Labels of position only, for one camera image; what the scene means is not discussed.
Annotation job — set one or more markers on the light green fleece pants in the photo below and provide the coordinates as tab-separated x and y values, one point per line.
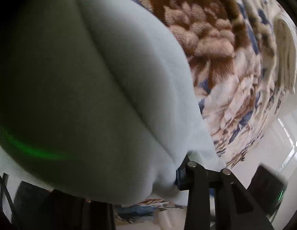
97	100

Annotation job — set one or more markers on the folded white cloth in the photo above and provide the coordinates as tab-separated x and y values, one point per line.
286	41

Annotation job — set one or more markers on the floral fleece bed blanket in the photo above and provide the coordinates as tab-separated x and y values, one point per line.
231	49

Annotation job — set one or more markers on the blue cloth on floor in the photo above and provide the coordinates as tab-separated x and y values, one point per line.
136	212

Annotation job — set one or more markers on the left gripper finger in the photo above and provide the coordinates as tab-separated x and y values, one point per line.
217	199

